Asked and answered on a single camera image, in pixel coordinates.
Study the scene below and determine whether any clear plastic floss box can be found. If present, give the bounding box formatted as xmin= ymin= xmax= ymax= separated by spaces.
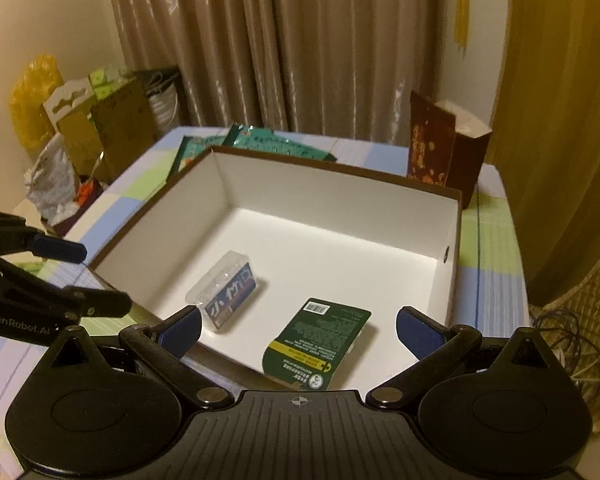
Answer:
xmin=185 ymin=250 xmax=258 ymax=332

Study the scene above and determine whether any dark green packet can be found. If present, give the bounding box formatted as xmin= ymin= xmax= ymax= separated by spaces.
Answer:
xmin=262 ymin=298 xmax=372 ymax=391

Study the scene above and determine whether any white plastic bag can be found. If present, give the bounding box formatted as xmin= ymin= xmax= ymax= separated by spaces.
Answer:
xmin=24 ymin=133 xmax=80 ymax=226

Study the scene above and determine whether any brown cardboard carton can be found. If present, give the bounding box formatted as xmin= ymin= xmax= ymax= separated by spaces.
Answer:
xmin=43 ymin=78 xmax=159 ymax=184

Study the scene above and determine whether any quilted gold chair cover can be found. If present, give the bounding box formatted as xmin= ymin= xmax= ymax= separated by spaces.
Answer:
xmin=530 ymin=260 xmax=600 ymax=434

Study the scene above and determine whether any yellow plastic bag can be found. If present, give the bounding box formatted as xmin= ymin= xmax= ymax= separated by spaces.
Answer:
xmin=8 ymin=54 xmax=65 ymax=158

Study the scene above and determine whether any green tissue pack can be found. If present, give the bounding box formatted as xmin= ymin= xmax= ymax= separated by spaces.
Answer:
xmin=88 ymin=65 xmax=133 ymax=102

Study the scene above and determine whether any green rice bag rear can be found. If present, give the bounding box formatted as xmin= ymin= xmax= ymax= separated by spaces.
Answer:
xmin=166 ymin=134 xmax=227 ymax=180

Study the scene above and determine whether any green rice bag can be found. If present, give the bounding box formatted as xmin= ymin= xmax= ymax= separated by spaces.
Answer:
xmin=222 ymin=125 xmax=337 ymax=162
xmin=166 ymin=134 xmax=227 ymax=180

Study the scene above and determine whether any dark red gift bag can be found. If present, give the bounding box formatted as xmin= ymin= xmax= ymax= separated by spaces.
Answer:
xmin=407 ymin=91 xmax=492 ymax=209

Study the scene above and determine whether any green rice bag front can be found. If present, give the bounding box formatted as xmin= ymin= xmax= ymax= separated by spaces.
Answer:
xmin=222 ymin=125 xmax=337 ymax=162

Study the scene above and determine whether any golden yellow curtain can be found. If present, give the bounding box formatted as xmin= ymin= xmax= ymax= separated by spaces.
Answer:
xmin=489 ymin=0 xmax=600 ymax=306

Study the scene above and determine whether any beige curtain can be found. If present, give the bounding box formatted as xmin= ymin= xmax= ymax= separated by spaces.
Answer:
xmin=111 ymin=0 xmax=439 ymax=145

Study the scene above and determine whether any black cable coil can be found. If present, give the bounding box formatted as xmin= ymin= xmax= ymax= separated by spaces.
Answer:
xmin=528 ymin=309 xmax=600 ymax=402

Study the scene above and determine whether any yellow wall ornament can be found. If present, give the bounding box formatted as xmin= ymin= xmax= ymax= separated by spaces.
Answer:
xmin=454 ymin=0 xmax=470 ymax=53

